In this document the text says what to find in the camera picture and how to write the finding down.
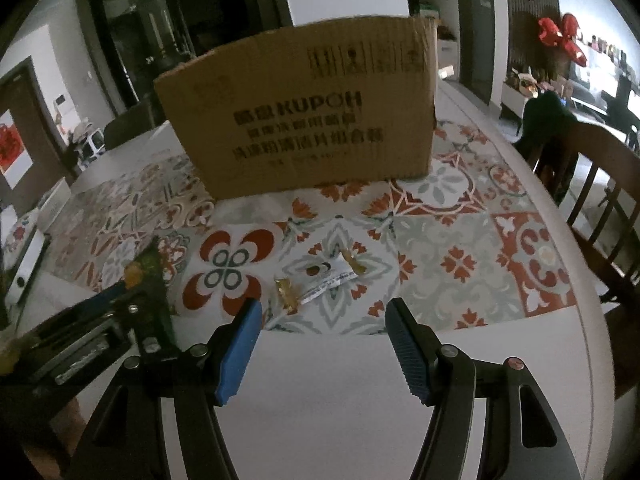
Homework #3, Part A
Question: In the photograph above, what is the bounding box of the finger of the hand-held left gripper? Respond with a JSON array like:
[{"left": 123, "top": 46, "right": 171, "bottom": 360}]
[
  {"left": 122, "top": 297, "right": 178, "bottom": 361},
  {"left": 60, "top": 281, "right": 130, "bottom": 323}
]

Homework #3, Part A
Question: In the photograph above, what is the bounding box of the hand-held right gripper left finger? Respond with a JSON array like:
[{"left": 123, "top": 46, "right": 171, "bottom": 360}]
[{"left": 70, "top": 297, "right": 264, "bottom": 480}]

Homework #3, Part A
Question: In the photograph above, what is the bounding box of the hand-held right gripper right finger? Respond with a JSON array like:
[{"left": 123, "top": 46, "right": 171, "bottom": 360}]
[{"left": 384, "top": 297, "right": 583, "bottom": 480}]

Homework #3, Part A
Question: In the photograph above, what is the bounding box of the green snack packet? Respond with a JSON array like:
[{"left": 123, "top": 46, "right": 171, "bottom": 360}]
[{"left": 122, "top": 240, "right": 177, "bottom": 341}]

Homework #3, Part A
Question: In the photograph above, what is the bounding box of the white candy packet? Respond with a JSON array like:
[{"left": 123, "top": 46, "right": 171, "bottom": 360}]
[{"left": 274, "top": 249, "right": 368, "bottom": 315}]

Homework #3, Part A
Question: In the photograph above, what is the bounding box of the brown cardboard box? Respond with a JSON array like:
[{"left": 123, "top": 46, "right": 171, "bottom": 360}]
[{"left": 153, "top": 15, "right": 439, "bottom": 201}]

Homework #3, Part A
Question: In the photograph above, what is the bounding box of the white flat box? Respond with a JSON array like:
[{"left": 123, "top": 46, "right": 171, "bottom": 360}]
[{"left": 0, "top": 212, "right": 51, "bottom": 308}]

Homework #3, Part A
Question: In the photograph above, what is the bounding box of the white storage basket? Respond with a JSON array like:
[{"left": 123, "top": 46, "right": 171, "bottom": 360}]
[{"left": 37, "top": 177, "right": 73, "bottom": 231}]

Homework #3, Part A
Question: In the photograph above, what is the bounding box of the patterned table mat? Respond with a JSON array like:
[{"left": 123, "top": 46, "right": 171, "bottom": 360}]
[{"left": 47, "top": 120, "right": 591, "bottom": 336}]

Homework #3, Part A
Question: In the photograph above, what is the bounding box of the white small stool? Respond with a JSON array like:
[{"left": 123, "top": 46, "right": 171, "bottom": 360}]
[{"left": 75, "top": 127, "right": 107, "bottom": 162}]

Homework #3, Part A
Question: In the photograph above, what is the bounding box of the dark upholstered chair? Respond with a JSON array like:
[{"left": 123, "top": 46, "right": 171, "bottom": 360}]
[{"left": 102, "top": 105, "right": 157, "bottom": 151}]

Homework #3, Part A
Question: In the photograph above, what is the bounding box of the brown wooden chair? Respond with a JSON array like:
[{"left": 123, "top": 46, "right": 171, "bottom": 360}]
[{"left": 520, "top": 120, "right": 640, "bottom": 401}]

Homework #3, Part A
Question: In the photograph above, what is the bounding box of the black framed glass door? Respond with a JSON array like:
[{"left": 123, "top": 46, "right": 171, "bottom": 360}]
[{"left": 75, "top": 0, "right": 201, "bottom": 116}]

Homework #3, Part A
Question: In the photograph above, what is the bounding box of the white low cabinet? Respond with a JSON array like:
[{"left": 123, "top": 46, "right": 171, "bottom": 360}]
[{"left": 500, "top": 79, "right": 532, "bottom": 136}]

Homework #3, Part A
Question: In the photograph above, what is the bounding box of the dark green cloth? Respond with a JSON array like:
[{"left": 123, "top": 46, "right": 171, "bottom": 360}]
[{"left": 512, "top": 91, "right": 581, "bottom": 171}]

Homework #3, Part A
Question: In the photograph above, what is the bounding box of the dark wooden door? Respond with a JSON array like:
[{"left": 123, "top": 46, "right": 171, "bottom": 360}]
[{"left": 457, "top": 0, "right": 502, "bottom": 106}]

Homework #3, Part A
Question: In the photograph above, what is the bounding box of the red bow balloon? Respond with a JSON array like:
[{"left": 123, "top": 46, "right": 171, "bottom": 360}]
[{"left": 537, "top": 14, "right": 588, "bottom": 67}]

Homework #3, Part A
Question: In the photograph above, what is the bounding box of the red wall poster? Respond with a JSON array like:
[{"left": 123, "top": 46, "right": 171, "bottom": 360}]
[{"left": 0, "top": 109, "right": 27, "bottom": 177}]

